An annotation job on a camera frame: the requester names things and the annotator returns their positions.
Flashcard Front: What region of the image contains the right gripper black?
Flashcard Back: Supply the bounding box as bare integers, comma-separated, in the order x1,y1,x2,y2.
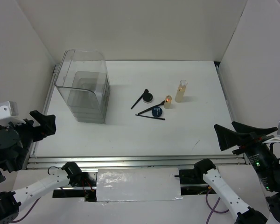
213,118,280,188

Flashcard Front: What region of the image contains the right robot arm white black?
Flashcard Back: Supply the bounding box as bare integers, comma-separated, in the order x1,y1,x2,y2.
194,121,280,224

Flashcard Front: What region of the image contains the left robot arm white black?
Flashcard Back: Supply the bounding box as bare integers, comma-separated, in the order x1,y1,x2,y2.
0,106,96,224

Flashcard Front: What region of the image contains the blue round compact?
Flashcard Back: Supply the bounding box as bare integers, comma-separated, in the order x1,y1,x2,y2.
151,106,163,118

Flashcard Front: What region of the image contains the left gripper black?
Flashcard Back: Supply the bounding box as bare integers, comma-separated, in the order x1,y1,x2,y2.
0,109,57,169

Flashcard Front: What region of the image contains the small beige bottle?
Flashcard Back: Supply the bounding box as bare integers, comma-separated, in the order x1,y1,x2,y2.
164,95,172,109

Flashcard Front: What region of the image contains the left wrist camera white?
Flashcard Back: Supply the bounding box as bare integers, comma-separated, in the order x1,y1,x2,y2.
0,101,19,120

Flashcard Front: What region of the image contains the aluminium front rail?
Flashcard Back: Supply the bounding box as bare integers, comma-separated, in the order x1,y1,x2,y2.
26,155,247,170

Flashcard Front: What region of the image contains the black makeup brush angled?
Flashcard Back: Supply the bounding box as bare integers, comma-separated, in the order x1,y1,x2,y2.
131,89,149,110

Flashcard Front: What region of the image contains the thin black eyeliner pencil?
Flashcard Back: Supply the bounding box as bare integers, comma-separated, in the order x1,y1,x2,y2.
135,114,166,120

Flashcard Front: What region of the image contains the black lidded cream jar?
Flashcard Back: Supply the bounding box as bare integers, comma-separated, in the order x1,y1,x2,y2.
142,92,153,103

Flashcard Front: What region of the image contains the white foil cover plate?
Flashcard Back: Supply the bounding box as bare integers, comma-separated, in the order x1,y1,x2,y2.
96,168,182,202

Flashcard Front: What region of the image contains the clear acrylic organizer box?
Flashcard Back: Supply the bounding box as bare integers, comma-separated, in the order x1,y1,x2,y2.
54,49,111,124

